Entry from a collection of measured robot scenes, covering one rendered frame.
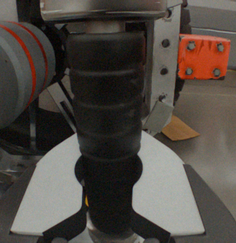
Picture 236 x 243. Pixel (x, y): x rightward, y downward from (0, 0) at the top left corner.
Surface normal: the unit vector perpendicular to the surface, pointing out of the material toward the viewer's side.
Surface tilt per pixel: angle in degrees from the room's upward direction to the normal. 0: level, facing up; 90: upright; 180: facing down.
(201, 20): 90
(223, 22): 90
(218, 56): 90
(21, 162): 90
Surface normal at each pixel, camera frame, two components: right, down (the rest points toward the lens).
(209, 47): 0.00, 0.47
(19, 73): 0.55, 0.35
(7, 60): 0.94, -0.30
